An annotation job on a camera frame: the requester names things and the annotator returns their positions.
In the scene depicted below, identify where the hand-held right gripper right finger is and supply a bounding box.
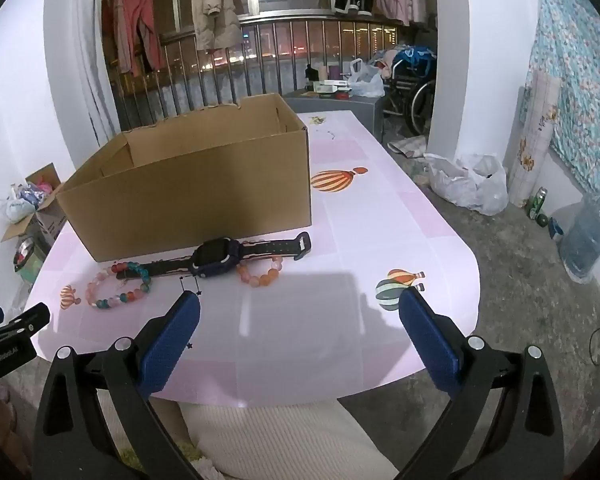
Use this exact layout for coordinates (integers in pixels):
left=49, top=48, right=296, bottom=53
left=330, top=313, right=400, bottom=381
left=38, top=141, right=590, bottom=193
left=395, top=287, right=564, bottom=480

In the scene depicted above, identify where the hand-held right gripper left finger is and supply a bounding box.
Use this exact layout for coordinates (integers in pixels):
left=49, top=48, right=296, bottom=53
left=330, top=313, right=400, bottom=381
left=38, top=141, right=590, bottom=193
left=32, top=290, right=203, bottom=480

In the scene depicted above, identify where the multicoloured bead bracelet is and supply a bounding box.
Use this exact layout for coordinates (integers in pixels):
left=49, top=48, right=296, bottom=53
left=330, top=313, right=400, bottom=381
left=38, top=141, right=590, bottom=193
left=86, top=261, right=152, bottom=311

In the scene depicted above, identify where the dark blue smartwatch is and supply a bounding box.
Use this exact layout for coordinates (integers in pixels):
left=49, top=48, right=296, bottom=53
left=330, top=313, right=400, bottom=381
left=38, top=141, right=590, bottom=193
left=116, top=231, right=312, bottom=281

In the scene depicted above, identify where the orange bead bracelet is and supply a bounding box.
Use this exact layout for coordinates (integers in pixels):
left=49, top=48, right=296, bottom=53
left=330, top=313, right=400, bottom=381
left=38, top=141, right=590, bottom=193
left=236, top=255, right=285, bottom=288

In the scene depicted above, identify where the brown cardboard box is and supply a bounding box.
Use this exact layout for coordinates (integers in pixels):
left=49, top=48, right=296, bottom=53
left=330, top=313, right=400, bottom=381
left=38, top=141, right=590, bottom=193
left=56, top=92, right=313, bottom=263

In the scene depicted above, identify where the small open cardboard box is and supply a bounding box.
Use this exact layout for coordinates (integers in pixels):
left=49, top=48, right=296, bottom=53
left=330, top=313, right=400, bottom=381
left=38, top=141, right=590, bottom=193
left=2, top=162, right=72, bottom=248

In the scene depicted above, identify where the white and blue plastic bag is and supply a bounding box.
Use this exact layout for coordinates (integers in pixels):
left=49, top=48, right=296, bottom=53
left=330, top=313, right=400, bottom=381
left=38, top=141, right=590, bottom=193
left=0, top=182, right=42, bottom=224

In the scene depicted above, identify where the white knitted cloth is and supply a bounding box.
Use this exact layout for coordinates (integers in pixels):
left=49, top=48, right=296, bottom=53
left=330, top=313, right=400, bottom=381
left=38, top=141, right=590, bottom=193
left=177, top=399, right=402, bottom=480

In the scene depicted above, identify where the large white plastic bag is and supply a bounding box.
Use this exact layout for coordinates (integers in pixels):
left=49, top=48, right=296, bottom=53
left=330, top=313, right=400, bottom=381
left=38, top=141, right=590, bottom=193
left=424, top=152, right=510, bottom=217

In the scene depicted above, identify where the clear water jug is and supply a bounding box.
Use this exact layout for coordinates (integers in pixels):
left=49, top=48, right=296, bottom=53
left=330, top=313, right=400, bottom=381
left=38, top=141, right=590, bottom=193
left=560, top=192, right=600, bottom=283

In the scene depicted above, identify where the newspaper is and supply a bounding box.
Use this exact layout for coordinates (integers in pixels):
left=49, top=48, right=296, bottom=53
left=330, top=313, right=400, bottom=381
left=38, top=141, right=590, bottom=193
left=387, top=135, right=429, bottom=159

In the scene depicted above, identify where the rolled printed mat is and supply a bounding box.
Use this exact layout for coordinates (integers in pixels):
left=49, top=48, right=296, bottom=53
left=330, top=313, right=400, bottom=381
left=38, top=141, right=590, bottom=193
left=507, top=70, right=563, bottom=208

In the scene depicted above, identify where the grey cabinet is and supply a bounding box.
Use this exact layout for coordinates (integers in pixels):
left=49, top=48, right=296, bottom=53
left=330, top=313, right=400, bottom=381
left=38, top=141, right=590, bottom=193
left=282, top=89, right=386, bottom=143

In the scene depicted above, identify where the wheelchair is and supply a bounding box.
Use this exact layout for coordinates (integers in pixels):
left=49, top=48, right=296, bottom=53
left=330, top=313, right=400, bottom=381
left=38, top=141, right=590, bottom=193
left=380, top=45, right=438, bottom=136

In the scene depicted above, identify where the small white plastic bag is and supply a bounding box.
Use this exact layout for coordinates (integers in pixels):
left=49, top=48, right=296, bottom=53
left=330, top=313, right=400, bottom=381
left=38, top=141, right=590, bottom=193
left=347, top=58, right=386, bottom=98

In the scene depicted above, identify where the white curtain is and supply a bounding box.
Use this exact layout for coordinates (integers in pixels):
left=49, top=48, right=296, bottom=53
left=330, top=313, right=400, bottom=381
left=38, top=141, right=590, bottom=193
left=77, top=0, right=122, bottom=138

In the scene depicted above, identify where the metal balcony railing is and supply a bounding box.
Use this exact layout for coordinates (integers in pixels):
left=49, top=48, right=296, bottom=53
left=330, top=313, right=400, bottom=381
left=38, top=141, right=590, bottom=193
left=107, top=12, right=438, bottom=133

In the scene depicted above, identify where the pink hanging garment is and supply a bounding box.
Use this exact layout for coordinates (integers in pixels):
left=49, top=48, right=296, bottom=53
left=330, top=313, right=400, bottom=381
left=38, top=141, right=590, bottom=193
left=114, top=0, right=166, bottom=76

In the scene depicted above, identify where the beige padded jacket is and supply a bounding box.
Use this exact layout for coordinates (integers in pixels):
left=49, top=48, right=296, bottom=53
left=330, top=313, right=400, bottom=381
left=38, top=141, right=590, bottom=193
left=187, top=0, right=243, bottom=52

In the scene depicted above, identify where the black star chain necklace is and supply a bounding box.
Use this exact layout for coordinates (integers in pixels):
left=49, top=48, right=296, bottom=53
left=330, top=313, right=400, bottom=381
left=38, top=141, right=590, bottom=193
left=177, top=272, right=203, bottom=350

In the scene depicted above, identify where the floral wall cloth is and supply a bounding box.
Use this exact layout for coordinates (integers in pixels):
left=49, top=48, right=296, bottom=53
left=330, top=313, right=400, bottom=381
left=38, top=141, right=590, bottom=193
left=525, top=0, right=600, bottom=201

